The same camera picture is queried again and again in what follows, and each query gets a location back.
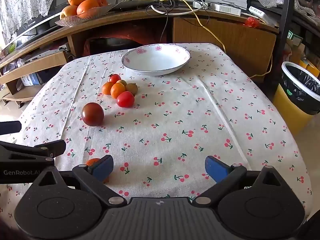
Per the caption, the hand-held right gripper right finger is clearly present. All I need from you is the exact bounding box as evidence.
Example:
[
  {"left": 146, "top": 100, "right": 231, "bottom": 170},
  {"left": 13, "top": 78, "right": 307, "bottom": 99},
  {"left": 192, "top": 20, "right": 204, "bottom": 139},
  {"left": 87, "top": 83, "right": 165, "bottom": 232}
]
[{"left": 192, "top": 155, "right": 290, "bottom": 207}]

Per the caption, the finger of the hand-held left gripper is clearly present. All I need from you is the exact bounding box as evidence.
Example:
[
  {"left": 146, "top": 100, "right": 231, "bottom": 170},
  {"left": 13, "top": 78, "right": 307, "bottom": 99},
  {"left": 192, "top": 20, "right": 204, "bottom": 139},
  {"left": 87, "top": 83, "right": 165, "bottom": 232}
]
[
  {"left": 0, "top": 139, "right": 67, "bottom": 167},
  {"left": 0, "top": 121, "right": 22, "bottom": 136}
]

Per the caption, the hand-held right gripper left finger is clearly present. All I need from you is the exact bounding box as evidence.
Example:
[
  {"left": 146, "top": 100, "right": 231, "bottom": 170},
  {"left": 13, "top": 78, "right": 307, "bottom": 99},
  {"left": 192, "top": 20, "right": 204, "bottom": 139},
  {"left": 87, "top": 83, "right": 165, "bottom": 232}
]
[{"left": 31, "top": 154, "right": 127, "bottom": 208}]

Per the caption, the small tangerine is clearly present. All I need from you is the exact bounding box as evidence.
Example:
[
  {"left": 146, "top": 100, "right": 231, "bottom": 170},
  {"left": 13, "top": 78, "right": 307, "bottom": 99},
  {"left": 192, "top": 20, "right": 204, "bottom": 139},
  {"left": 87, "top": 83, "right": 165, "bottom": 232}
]
[
  {"left": 86, "top": 158, "right": 110, "bottom": 183},
  {"left": 102, "top": 81, "right": 115, "bottom": 95},
  {"left": 110, "top": 83, "right": 126, "bottom": 99}
]

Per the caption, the dark red tomato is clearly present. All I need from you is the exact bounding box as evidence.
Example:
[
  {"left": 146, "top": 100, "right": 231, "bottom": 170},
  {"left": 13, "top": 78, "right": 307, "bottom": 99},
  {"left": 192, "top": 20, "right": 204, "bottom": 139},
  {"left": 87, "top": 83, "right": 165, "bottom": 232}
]
[{"left": 81, "top": 102, "right": 105, "bottom": 127}]

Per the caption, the bright red tomato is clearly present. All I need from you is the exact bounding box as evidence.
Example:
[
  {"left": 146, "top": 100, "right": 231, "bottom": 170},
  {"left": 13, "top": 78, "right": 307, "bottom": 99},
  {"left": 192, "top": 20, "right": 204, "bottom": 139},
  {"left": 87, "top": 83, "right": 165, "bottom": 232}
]
[{"left": 117, "top": 91, "right": 135, "bottom": 108}]

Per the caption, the small red tomato with stem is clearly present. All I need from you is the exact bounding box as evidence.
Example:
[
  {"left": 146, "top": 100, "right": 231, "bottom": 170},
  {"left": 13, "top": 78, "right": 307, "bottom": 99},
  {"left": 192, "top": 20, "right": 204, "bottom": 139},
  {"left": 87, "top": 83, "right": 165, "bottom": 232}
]
[{"left": 108, "top": 74, "right": 122, "bottom": 85}]

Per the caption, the white floral bowl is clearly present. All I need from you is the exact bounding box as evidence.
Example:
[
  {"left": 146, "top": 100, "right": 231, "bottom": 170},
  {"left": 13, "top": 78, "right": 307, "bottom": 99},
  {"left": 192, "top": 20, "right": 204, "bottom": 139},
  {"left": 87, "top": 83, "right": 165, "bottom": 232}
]
[{"left": 121, "top": 44, "right": 191, "bottom": 76}]

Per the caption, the white blue box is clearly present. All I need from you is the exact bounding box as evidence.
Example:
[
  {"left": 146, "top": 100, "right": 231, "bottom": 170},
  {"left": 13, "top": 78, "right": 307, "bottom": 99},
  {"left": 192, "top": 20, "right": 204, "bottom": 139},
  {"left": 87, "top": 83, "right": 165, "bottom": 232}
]
[{"left": 20, "top": 72, "right": 43, "bottom": 85}]

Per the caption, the cherry print tablecloth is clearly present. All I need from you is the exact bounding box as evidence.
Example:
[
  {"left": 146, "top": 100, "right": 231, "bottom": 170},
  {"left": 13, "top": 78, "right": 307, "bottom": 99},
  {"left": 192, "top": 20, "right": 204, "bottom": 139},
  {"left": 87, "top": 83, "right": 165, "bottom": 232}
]
[{"left": 0, "top": 42, "right": 313, "bottom": 220}]

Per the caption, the silver media player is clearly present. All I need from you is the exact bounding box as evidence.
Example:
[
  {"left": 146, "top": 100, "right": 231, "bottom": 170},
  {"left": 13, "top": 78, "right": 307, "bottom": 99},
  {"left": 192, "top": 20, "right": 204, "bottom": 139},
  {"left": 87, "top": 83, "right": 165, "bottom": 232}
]
[{"left": 17, "top": 46, "right": 69, "bottom": 67}]

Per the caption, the yellow trash bin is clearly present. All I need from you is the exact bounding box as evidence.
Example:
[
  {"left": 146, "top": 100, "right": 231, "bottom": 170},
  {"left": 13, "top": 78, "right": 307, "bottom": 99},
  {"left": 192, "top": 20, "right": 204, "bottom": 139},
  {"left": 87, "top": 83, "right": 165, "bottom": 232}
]
[{"left": 272, "top": 61, "right": 320, "bottom": 137}]

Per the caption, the black trash bag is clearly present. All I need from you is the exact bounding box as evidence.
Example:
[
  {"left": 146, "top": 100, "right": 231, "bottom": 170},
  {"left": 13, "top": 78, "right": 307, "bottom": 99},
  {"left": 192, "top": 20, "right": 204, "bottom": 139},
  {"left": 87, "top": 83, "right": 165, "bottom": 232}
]
[{"left": 281, "top": 65, "right": 320, "bottom": 115}]

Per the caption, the glass fruit dish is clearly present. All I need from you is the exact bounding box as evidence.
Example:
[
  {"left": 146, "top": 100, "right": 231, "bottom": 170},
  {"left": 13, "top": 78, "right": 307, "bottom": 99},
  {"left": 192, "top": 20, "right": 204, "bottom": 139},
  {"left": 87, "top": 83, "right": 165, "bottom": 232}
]
[{"left": 54, "top": 4, "right": 113, "bottom": 27}]

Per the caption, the white lace cloth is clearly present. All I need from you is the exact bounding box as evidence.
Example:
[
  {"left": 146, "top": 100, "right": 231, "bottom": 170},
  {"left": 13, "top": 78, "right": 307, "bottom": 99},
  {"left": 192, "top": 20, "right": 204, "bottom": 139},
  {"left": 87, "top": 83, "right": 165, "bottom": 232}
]
[{"left": 0, "top": 0, "right": 59, "bottom": 40}]

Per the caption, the yellow apple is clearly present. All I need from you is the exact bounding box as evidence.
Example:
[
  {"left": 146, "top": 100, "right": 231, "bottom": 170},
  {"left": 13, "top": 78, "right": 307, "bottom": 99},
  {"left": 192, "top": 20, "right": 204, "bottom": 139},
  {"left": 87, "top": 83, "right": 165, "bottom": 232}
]
[{"left": 59, "top": 5, "right": 78, "bottom": 20}]

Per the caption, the wooden desk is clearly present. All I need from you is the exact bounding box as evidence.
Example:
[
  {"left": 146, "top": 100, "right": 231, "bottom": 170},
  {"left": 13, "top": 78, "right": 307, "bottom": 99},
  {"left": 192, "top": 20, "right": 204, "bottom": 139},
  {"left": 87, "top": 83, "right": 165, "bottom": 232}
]
[{"left": 0, "top": 5, "right": 279, "bottom": 105}]

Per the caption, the red plastic wrapper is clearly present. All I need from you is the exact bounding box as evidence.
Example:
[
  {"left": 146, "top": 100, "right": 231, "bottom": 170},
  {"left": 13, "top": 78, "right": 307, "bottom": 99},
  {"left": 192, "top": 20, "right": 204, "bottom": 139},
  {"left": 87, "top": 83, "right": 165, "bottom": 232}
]
[{"left": 244, "top": 17, "right": 260, "bottom": 28}]

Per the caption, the green white carton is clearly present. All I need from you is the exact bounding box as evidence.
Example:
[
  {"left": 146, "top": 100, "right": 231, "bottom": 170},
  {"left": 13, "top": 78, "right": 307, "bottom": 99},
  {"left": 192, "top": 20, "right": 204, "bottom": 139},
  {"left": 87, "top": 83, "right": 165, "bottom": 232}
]
[{"left": 286, "top": 30, "right": 304, "bottom": 47}]

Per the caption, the white power adapter box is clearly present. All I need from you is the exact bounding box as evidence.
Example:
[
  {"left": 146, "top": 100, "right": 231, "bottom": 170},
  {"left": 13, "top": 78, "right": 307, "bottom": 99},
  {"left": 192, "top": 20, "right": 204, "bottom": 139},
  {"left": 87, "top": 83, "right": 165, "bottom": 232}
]
[{"left": 210, "top": 3, "right": 242, "bottom": 16}]

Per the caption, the white perforated device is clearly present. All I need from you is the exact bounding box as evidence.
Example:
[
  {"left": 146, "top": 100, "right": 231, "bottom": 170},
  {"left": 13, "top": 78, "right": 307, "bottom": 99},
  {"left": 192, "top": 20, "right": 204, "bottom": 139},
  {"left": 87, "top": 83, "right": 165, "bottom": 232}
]
[{"left": 247, "top": 6, "right": 279, "bottom": 28}]

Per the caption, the black metal rack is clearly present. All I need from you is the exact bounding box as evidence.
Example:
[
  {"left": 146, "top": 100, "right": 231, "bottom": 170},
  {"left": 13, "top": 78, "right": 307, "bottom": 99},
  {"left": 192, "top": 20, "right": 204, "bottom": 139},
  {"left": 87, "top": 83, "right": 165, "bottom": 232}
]
[{"left": 250, "top": 0, "right": 320, "bottom": 63}]

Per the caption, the black power cable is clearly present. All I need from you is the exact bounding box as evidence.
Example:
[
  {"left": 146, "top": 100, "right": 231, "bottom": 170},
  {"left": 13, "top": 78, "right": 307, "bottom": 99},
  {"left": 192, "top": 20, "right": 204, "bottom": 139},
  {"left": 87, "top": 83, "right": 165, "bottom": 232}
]
[{"left": 160, "top": 14, "right": 169, "bottom": 44}]

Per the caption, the yellow cable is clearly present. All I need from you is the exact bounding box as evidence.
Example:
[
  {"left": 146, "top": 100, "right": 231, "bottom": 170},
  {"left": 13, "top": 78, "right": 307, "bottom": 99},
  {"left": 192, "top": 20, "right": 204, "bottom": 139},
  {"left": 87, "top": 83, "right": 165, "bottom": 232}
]
[{"left": 126, "top": 0, "right": 273, "bottom": 78}]

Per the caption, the thick white cable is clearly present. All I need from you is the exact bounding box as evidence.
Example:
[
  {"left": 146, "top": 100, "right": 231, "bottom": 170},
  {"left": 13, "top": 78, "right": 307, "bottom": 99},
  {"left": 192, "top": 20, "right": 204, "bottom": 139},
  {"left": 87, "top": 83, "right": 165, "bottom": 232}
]
[{"left": 149, "top": 5, "right": 208, "bottom": 15}]

